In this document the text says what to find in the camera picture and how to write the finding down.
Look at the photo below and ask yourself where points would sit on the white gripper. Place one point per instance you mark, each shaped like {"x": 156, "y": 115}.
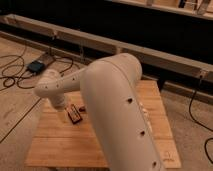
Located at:
{"x": 58, "y": 103}

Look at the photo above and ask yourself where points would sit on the black eraser block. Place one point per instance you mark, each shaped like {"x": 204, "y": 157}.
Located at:
{"x": 73, "y": 114}

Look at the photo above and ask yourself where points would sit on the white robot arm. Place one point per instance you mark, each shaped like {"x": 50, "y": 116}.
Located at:
{"x": 108, "y": 90}

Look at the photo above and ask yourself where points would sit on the brown food piece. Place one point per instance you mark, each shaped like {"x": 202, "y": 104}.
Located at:
{"x": 82, "y": 108}

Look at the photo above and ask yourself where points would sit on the wooden table board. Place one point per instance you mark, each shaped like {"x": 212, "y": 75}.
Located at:
{"x": 61, "y": 144}

